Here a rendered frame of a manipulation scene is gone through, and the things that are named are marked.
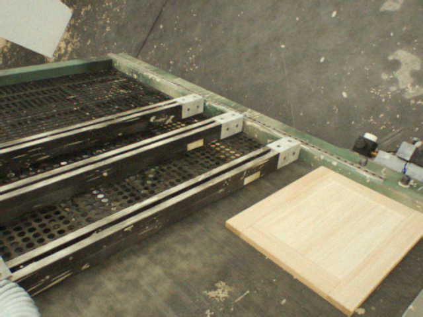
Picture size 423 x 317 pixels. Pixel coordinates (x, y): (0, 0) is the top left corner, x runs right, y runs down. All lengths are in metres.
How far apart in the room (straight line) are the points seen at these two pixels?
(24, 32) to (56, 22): 0.36
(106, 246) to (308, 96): 1.82
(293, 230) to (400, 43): 1.59
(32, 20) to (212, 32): 2.20
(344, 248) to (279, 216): 0.19
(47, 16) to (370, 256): 4.16
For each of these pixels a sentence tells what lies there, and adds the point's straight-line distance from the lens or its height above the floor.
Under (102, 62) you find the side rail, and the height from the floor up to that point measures 0.95.
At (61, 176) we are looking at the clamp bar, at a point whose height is 1.58.
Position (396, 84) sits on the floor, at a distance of 2.37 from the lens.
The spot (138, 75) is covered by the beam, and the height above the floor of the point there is 0.89.
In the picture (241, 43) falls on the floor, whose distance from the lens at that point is 2.91.
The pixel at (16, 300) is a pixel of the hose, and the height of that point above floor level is 1.88.
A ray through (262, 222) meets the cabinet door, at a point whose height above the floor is 1.24.
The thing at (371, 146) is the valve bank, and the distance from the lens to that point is 1.52.
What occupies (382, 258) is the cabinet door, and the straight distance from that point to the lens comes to 1.09.
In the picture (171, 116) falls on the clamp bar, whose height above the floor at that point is 1.06.
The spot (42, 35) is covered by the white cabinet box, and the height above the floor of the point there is 0.19.
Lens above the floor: 2.19
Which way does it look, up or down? 52 degrees down
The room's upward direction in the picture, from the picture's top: 74 degrees counter-clockwise
